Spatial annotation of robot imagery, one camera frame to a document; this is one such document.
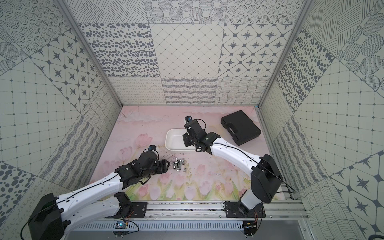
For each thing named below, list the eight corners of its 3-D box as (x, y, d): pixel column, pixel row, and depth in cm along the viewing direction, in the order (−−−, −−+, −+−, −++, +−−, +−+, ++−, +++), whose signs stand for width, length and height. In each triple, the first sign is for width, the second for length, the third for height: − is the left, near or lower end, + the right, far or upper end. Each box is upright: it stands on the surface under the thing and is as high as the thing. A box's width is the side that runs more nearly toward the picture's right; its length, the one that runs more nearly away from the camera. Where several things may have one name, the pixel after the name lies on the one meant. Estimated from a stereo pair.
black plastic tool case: (238, 146, 99) (239, 142, 95) (219, 122, 113) (220, 117, 108) (259, 135, 105) (262, 131, 101) (239, 114, 118) (241, 109, 114)
